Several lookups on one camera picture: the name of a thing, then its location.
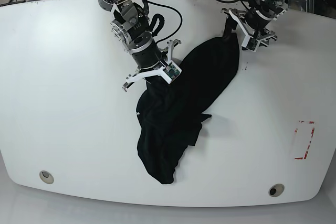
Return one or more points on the left table grommet hole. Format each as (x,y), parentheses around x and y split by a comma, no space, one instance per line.
(46,177)

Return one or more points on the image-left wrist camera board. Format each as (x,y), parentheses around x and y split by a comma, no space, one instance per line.
(171,72)

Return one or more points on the red tape rectangle marking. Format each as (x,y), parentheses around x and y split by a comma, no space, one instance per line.
(302,139)

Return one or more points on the table grommet hole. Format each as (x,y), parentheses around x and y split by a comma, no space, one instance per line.
(276,190)
(46,177)

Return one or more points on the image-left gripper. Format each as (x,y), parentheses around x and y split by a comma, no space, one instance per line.
(149,58)

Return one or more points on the black t-shirt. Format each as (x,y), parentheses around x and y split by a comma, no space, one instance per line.
(171,115)

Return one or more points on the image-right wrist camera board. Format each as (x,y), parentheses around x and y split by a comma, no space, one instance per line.
(250,43)

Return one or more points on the right table grommet hole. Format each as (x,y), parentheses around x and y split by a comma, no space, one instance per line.
(276,190)

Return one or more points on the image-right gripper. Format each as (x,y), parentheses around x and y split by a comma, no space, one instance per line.
(252,22)

